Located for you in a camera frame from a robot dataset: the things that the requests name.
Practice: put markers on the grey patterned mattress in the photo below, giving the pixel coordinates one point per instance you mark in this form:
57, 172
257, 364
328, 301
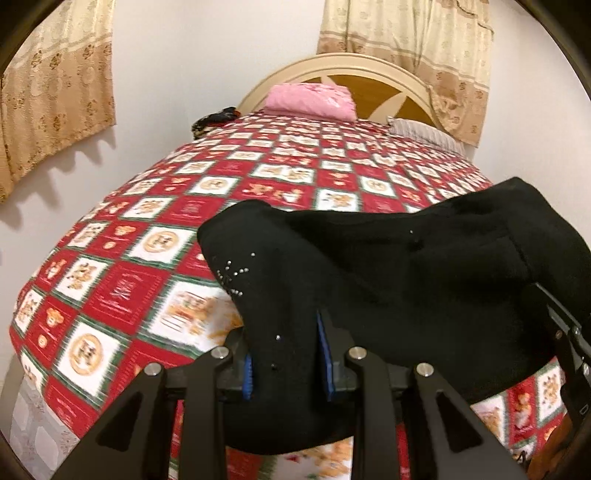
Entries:
37, 415

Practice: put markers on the beige patterned curtain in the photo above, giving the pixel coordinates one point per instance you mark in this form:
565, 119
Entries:
55, 92
401, 60

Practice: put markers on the red printed bear blanket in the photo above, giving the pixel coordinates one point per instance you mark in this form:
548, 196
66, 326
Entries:
138, 258

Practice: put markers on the black pants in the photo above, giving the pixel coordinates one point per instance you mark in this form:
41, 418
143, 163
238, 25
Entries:
392, 277

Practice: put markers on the pink pillow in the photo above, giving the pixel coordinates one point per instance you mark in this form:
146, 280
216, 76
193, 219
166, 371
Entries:
311, 101

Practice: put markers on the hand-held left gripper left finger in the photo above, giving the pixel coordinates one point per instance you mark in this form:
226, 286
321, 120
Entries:
248, 378

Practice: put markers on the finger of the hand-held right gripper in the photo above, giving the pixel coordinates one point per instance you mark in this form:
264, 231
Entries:
561, 309
575, 383

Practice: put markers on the beige wooden headboard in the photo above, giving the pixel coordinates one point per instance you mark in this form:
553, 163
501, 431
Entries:
369, 87

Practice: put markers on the dark cloth bundle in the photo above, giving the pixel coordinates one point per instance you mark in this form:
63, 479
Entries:
212, 121

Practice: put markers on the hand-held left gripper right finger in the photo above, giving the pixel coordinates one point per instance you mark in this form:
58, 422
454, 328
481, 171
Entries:
325, 364

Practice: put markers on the striped grey pillow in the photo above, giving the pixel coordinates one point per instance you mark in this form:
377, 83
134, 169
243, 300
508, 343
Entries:
425, 134

